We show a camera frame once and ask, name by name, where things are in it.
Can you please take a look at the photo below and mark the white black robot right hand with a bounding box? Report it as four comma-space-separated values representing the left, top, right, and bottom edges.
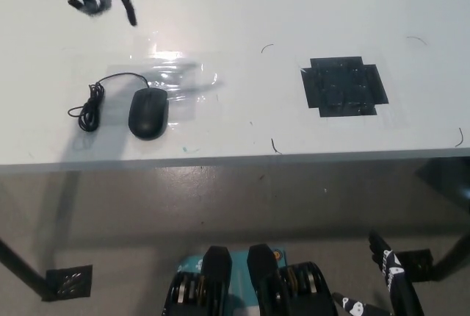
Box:
331, 229, 425, 316

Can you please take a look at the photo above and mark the black table frame bracket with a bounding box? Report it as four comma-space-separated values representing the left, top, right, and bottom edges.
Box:
414, 156, 470, 202

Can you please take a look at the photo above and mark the black mouse cable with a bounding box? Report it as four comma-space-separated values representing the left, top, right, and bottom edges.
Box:
68, 72, 151, 134

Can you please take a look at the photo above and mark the grey translucent plastic sheet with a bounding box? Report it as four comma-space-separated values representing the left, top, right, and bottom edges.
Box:
104, 62, 203, 126

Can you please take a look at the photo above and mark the black computer mouse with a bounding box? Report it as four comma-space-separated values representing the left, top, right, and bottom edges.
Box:
127, 87, 170, 141

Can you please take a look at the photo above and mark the black table leg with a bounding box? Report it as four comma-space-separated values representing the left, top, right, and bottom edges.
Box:
0, 237, 48, 301
433, 229, 470, 282

